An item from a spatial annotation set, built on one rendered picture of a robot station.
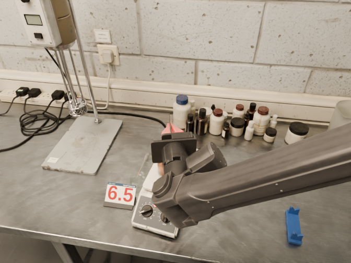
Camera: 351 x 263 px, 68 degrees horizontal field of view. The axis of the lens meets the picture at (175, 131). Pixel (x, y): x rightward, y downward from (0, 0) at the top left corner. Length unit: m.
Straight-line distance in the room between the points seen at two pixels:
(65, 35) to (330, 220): 0.91
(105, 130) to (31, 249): 0.84
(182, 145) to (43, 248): 1.21
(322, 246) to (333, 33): 0.70
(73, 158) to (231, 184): 0.71
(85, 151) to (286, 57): 0.82
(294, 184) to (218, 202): 0.11
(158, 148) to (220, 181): 0.23
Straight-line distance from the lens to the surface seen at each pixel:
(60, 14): 0.81
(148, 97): 1.16
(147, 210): 0.73
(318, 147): 0.34
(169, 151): 0.56
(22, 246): 1.70
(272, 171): 0.35
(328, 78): 1.18
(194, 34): 1.05
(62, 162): 0.99
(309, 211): 0.89
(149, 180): 0.76
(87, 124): 1.13
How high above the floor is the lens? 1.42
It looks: 39 degrees down
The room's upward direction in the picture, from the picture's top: straight up
